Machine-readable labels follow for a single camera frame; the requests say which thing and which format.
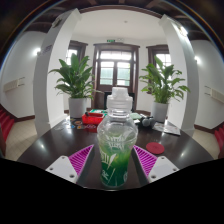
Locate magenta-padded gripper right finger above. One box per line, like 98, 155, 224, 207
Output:
130, 144, 181, 184

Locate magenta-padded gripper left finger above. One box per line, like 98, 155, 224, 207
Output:
44, 143, 95, 184

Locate clear bottle with green drink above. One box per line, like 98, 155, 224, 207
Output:
96, 86, 139, 190

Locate flat round red coaster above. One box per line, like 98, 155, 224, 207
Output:
145, 142, 166, 155

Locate grey round objects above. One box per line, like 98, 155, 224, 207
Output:
139, 114, 156, 128

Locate red box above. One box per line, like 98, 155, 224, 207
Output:
81, 111, 107, 126

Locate green book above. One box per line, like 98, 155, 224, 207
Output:
129, 112, 144, 121

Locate black chair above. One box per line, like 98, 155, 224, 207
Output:
103, 91, 136, 113

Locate red carpeted stairs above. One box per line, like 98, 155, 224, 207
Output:
0, 106, 16, 141
214, 123, 224, 158

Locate potted plant in white pot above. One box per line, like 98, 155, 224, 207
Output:
48, 53, 98, 118
138, 55, 191, 123

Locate dark wooden glazed door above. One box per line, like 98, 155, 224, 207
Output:
91, 42, 140, 111

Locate dark wooden framed window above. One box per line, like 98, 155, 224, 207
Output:
146, 44, 173, 69
66, 40, 88, 66

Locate column lamp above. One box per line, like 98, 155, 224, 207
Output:
179, 25, 189, 38

